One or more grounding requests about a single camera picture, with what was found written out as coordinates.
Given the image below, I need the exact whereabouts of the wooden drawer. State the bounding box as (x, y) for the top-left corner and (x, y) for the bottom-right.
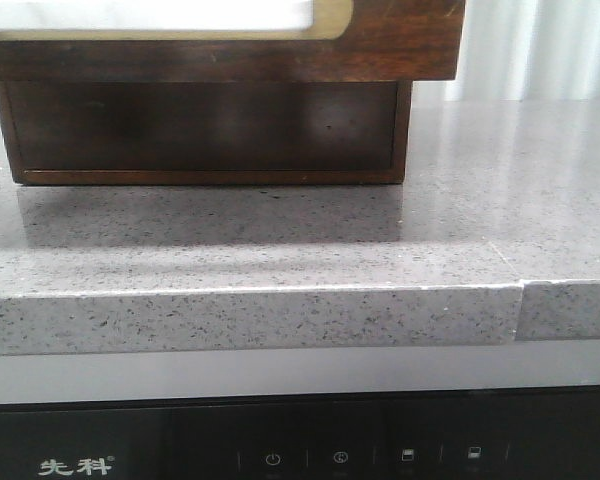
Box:
(8, 82), (397, 171)
(0, 1), (465, 82)

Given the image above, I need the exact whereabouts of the dark wooden drawer cabinet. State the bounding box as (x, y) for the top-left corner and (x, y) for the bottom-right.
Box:
(0, 79), (414, 187)

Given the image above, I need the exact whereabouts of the black appliance control panel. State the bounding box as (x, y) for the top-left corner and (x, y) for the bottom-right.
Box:
(0, 386), (600, 479)

